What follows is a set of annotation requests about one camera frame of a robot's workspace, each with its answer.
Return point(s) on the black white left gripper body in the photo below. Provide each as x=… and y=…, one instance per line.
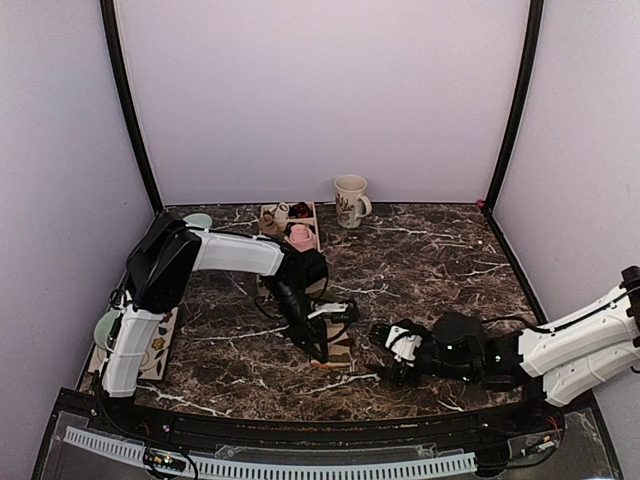
x=309, y=331

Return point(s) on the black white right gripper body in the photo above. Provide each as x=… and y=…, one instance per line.
x=461, y=373

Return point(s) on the cream olive striped sock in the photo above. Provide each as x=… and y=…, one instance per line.
x=339, y=352

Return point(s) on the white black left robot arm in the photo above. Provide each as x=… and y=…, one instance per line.
x=157, y=273

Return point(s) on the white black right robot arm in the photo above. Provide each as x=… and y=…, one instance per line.
x=565, y=357

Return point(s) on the pink rolled sock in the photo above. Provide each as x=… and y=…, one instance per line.
x=302, y=238

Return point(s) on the wooden compartment organizer box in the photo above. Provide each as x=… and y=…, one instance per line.
x=286, y=226

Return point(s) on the beige rolled sock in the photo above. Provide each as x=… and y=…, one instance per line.
x=268, y=226

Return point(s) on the black red rolled sock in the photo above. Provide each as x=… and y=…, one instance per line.
x=300, y=210

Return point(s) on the white ribbed rolled sock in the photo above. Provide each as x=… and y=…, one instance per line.
x=281, y=212

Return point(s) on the seashell coral ceramic mug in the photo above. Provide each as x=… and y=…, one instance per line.
x=352, y=203

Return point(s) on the light blue ceramic bowl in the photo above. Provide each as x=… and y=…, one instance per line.
x=200, y=220

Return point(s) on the floral patterned tile coaster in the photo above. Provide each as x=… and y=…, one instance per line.
x=154, y=362

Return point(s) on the small green cup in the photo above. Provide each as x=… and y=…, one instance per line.
x=107, y=329

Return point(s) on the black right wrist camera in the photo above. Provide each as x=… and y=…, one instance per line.
x=459, y=337

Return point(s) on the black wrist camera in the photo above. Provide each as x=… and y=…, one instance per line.
x=459, y=337
x=314, y=267

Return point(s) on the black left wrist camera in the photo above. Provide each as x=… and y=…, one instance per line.
x=314, y=267

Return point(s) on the white slotted cable duct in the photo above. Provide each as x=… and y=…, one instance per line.
x=235, y=462

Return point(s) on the black front frame rail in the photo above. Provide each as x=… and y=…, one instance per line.
x=361, y=413

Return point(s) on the black right corner post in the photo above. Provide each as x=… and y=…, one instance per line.
x=525, y=70

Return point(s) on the black corner post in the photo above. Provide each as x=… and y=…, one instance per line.
x=120, y=75
x=525, y=70

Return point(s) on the black left corner post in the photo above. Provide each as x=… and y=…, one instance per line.
x=120, y=75

